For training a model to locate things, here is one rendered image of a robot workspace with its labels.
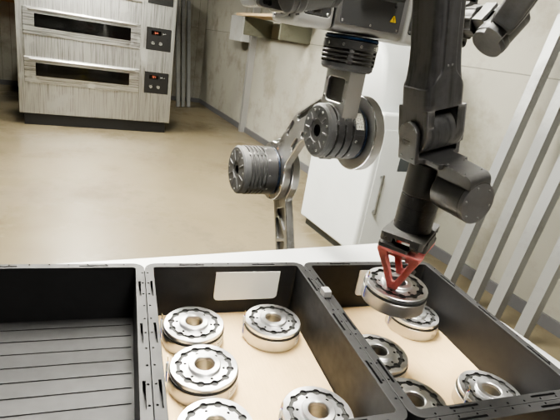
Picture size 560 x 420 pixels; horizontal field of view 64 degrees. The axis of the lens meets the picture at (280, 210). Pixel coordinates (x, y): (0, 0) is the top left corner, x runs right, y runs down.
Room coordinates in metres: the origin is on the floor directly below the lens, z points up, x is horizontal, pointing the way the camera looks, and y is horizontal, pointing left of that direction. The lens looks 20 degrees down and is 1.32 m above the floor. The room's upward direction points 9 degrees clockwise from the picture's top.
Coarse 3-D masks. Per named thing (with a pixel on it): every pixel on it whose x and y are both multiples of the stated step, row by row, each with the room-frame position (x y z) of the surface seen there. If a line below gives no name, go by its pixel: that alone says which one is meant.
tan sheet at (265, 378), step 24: (240, 312) 0.74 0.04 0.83; (240, 336) 0.67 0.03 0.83; (168, 360) 0.58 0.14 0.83; (240, 360) 0.61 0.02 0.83; (264, 360) 0.62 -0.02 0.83; (288, 360) 0.63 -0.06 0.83; (312, 360) 0.64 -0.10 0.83; (240, 384) 0.55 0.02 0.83; (264, 384) 0.56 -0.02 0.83; (288, 384) 0.57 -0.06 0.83; (312, 384) 0.58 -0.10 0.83; (168, 408) 0.48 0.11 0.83; (264, 408) 0.51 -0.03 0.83
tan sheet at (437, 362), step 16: (352, 320) 0.78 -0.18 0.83; (368, 320) 0.79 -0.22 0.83; (384, 320) 0.80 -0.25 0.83; (384, 336) 0.74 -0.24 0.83; (400, 336) 0.75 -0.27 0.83; (416, 352) 0.71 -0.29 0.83; (432, 352) 0.72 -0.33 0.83; (448, 352) 0.72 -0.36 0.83; (416, 368) 0.66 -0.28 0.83; (432, 368) 0.67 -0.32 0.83; (448, 368) 0.68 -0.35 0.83; (464, 368) 0.68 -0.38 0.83; (432, 384) 0.63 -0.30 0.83; (448, 384) 0.63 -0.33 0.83; (448, 400) 0.59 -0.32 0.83
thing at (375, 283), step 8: (376, 272) 0.68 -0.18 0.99; (368, 280) 0.64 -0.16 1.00; (376, 280) 0.65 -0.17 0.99; (416, 280) 0.67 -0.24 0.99; (376, 288) 0.62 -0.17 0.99; (384, 288) 0.63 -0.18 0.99; (416, 288) 0.64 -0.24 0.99; (424, 288) 0.65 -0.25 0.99; (384, 296) 0.61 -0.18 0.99; (392, 296) 0.61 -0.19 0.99; (400, 296) 0.62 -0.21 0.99; (408, 296) 0.62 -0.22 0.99; (416, 296) 0.62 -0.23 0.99; (424, 296) 0.62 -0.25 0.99
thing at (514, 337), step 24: (312, 264) 0.80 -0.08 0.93; (336, 264) 0.82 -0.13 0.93; (360, 264) 0.84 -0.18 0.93; (456, 288) 0.80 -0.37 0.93; (480, 312) 0.73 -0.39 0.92; (360, 336) 0.58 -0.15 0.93; (408, 408) 0.45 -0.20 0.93; (432, 408) 0.45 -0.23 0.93; (456, 408) 0.46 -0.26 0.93; (480, 408) 0.47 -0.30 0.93
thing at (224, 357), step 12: (192, 348) 0.58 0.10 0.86; (204, 348) 0.58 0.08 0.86; (216, 348) 0.59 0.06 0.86; (180, 360) 0.55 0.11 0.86; (228, 360) 0.57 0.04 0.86; (180, 372) 0.52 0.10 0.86; (228, 372) 0.54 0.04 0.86; (180, 384) 0.50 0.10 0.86; (192, 384) 0.50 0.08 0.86; (204, 384) 0.51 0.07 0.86; (216, 384) 0.51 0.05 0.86; (228, 384) 0.51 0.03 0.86
